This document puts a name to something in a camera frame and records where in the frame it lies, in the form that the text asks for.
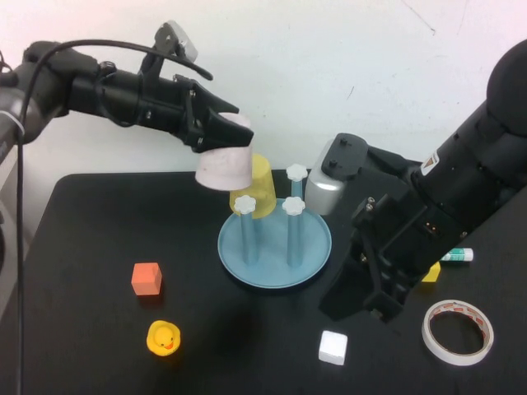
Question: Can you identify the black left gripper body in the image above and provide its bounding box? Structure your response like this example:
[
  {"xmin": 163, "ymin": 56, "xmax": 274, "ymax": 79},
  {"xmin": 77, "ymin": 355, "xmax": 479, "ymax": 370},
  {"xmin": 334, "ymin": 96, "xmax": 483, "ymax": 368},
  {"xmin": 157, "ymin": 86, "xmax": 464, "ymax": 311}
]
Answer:
[{"xmin": 138, "ymin": 73, "xmax": 212, "ymax": 154}]

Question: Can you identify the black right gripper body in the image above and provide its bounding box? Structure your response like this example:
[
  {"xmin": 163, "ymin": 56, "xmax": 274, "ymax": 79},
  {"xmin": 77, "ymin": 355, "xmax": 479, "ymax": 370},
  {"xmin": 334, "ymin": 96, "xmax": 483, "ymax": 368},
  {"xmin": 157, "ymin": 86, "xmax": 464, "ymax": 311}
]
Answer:
[{"xmin": 349, "ymin": 187, "xmax": 473, "ymax": 295}]

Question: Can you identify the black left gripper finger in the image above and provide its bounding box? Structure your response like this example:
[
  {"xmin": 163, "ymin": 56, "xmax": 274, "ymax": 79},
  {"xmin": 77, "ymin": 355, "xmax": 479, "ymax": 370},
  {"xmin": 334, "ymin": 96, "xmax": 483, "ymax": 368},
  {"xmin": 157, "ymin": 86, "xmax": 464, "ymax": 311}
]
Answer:
[
  {"xmin": 204, "ymin": 107, "xmax": 255, "ymax": 153},
  {"xmin": 192, "ymin": 81, "xmax": 241, "ymax": 117}
]

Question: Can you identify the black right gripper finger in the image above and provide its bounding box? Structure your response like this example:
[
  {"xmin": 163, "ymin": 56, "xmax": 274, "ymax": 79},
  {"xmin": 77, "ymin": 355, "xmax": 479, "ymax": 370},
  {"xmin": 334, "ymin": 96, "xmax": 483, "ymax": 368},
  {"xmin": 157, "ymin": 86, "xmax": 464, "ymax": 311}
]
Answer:
[
  {"xmin": 364, "ymin": 286, "xmax": 408, "ymax": 325},
  {"xmin": 319, "ymin": 255, "xmax": 379, "ymax": 323}
]

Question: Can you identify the pink plastic cup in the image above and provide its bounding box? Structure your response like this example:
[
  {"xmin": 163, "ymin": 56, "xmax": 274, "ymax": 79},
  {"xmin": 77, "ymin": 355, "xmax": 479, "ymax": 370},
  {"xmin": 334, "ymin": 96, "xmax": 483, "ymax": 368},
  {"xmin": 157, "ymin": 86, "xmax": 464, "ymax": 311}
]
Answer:
[{"xmin": 194, "ymin": 111, "xmax": 253, "ymax": 191}]

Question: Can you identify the yellow plastic cup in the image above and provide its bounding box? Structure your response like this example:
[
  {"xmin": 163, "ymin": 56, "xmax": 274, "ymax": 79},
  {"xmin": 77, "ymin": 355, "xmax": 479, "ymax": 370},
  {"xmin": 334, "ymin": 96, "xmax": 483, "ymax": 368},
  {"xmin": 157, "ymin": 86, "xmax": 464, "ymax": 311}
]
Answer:
[{"xmin": 229, "ymin": 153, "xmax": 277, "ymax": 221}]

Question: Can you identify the blue cup stand with pegs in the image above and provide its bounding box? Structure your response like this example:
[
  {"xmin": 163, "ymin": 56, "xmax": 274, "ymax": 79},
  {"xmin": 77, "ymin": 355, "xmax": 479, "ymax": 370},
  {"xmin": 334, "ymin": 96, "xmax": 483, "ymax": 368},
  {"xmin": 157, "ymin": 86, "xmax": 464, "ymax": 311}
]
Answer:
[{"xmin": 216, "ymin": 164, "xmax": 333, "ymax": 289}]

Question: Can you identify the yellow cube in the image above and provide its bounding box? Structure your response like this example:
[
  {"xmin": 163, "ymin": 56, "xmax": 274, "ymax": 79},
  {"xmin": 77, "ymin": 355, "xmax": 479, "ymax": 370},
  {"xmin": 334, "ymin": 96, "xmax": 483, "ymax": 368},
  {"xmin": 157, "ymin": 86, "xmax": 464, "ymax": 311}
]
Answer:
[{"xmin": 420, "ymin": 261, "xmax": 441, "ymax": 283}]

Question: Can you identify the white tape roll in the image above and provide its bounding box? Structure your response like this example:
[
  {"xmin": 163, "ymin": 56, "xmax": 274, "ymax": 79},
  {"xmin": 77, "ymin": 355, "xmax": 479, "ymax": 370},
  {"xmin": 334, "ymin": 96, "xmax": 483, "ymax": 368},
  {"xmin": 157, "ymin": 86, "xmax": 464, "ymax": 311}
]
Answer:
[{"xmin": 421, "ymin": 300, "xmax": 494, "ymax": 367}]

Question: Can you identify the white cube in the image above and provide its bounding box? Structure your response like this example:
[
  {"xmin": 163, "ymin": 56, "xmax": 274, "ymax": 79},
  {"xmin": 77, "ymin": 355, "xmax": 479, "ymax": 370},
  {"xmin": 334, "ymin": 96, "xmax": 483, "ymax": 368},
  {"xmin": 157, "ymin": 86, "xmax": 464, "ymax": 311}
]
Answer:
[{"xmin": 317, "ymin": 330, "xmax": 348, "ymax": 365}]

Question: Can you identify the green and white glue stick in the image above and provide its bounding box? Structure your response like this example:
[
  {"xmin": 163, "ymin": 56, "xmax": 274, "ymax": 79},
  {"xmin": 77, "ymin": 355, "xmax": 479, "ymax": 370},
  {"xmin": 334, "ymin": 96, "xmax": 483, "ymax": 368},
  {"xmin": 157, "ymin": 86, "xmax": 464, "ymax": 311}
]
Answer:
[{"xmin": 441, "ymin": 248, "xmax": 474, "ymax": 263}]

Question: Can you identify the orange cube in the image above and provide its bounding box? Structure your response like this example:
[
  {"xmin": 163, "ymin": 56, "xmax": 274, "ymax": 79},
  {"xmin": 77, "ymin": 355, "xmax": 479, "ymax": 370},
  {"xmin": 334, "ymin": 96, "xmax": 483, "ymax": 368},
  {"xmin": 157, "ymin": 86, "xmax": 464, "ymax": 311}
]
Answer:
[{"xmin": 130, "ymin": 263, "xmax": 163, "ymax": 297}]

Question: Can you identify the yellow rubber duck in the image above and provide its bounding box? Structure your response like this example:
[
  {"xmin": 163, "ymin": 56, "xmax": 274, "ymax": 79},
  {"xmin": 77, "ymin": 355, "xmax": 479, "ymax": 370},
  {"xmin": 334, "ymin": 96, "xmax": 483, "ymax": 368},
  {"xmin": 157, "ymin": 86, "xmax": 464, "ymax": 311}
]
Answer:
[{"xmin": 145, "ymin": 320, "xmax": 181, "ymax": 357}]

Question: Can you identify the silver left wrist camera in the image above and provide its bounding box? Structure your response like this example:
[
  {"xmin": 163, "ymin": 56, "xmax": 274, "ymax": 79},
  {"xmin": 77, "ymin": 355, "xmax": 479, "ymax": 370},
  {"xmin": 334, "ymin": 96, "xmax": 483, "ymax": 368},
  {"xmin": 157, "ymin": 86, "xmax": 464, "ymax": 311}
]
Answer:
[{"xmin": 154, "ymin": 20, "xmax": 199, "ymax": 63}]

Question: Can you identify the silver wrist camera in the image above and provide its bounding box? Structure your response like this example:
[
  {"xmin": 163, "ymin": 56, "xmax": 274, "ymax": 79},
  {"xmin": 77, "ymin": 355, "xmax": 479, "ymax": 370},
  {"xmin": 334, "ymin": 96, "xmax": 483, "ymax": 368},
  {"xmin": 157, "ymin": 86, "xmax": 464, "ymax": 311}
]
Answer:
[
  {"xmin": 154, "ymin": 20, "xmax": 199, "ymax": 63},
  {"xmin": 306, "ymin": 132, "xmax": 370, "ymax": 217}
]

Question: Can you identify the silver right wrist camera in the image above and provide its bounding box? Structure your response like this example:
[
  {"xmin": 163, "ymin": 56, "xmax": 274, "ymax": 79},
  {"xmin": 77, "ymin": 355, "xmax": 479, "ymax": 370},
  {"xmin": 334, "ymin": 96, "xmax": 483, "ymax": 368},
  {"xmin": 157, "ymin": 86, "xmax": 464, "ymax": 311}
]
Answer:
[{"xmin": 306, "ymin": 132, "xmax": 370, "ymax": 217}]

